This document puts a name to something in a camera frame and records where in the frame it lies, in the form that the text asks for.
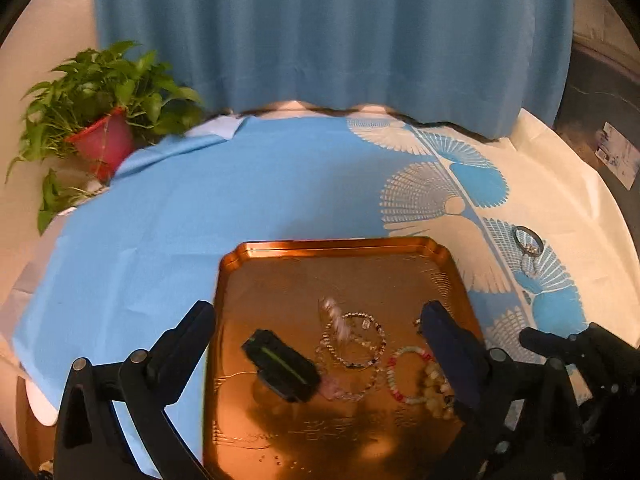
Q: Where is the silver charm bracelet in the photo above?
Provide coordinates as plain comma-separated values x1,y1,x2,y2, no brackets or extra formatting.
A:
318,296,388,370

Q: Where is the cream wooden bead bracelet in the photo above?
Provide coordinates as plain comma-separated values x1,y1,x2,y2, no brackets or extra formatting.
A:
422,358,459,421

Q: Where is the orange metal tray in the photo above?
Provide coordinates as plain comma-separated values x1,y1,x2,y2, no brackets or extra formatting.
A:
203,237,480,479

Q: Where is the blue curtain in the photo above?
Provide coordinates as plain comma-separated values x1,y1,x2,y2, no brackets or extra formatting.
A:
94,0,573,140

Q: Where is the blue patterned bed cover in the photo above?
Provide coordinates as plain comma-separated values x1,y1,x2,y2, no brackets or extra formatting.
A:
13,112,639,460

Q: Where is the green potted plant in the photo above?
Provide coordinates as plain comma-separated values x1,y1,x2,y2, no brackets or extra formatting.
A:
4,39,206,238

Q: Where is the red flower pot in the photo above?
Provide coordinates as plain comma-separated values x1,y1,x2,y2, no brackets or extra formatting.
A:
65,107,134,182

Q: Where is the black green watch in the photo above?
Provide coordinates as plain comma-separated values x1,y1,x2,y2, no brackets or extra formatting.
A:
241,330,321,403

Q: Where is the thin metal bangle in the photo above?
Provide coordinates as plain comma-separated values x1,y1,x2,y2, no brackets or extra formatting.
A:
511,226,544,278

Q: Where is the clear crystal bead bracelet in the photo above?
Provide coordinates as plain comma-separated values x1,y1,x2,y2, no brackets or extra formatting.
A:
314,343,388,403

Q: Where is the pink white bead bracelet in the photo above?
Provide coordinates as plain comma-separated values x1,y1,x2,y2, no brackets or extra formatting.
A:
386,344,435,406

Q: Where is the white round device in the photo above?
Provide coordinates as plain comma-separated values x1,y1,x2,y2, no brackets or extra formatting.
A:
25,378,58,427

